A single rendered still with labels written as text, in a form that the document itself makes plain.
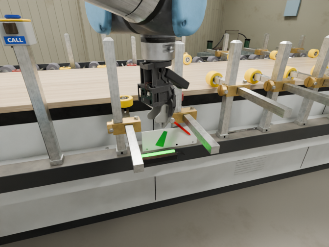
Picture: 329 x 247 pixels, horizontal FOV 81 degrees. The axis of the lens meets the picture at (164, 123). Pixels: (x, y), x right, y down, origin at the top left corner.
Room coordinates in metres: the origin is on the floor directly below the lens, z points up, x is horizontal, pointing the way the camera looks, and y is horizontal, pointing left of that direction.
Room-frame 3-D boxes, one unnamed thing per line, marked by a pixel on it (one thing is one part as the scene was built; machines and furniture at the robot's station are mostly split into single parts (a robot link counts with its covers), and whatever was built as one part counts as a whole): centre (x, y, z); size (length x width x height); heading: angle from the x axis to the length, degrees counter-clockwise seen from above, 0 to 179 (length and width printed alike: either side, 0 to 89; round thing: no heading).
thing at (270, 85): (0.92, -0.55, 0.94); 0.13 x 0.06 x 0.05; 106
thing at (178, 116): (0.79, -0.07, 0.84); 0.13 x 0.06 x 0.05; 106
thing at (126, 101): (0.85, 0.19, 0.85); 0.08 x 0.08 x 0.11
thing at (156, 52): (0.54, 0.01, 1.14); 0.10 x 0.09 x 0.05; 42
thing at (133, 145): (0.66, 0.13, 0.83); 0.43 x 0.03 x 0.04; 16
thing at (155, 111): (0.55, 0.03, 0.95); 0.06 x 0.03 x 0.09; 132
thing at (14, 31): (0.60, 0.43, 1.20); 0.03 x 0.01 x 0.03; 106
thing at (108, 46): (0.71, 0.19, 0.93); 0.03 x 0.03 x 0.48; 16
